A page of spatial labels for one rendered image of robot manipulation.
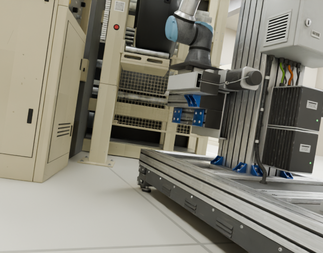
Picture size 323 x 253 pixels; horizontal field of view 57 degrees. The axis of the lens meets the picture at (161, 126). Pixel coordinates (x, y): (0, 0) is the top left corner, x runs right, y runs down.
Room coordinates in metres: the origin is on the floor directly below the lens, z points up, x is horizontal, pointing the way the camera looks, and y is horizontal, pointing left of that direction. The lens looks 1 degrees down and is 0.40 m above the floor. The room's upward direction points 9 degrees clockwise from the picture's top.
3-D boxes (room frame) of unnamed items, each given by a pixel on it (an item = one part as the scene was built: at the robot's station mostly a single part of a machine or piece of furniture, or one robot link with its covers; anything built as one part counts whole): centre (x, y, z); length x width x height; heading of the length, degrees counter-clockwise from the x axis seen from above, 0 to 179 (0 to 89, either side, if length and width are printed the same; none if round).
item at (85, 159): (2.35, 0.46, 0.01); 0.27 x 0.27 x 0.02; 5
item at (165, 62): (2.25, 0.20, 0.84); 0.36 x 0.09 x 0.06; 95
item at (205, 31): (1.61, -0.14, 0.88); 0.13 x 0.12 x 0.14; 116
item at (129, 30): (2.75, 0.46, 1.05); 0.20 x 0.15 x 0.30; 95
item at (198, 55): (1.61, -0.14, 0.77); 0.15 x 0.15 x 0.10
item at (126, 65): (2.39, 0.21, 0.80); 0.37 x 0.36 x 0.02; 5
